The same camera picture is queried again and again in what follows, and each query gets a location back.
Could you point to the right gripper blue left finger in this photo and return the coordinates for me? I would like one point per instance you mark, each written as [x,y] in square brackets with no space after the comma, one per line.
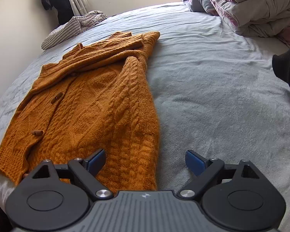
[83,172]

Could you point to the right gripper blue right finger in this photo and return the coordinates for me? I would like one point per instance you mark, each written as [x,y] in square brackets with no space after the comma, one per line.
[206,171]

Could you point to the orange cable knit cardigan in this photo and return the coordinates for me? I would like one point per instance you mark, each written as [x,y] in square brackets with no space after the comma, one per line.
[96,97]

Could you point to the grey bed sheet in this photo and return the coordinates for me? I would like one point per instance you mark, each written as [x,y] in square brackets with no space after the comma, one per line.
[214,91]

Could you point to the black garment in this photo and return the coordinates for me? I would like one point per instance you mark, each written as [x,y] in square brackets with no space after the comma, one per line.
[288,65]

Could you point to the striped grey pillow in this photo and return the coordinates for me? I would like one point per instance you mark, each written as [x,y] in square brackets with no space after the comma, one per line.
[75,26]

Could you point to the folded grey pink quilt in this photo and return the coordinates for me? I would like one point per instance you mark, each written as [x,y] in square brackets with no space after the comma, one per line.
[254,18]

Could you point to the black hanging coat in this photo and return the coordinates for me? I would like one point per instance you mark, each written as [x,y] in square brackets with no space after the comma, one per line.
[63,7]

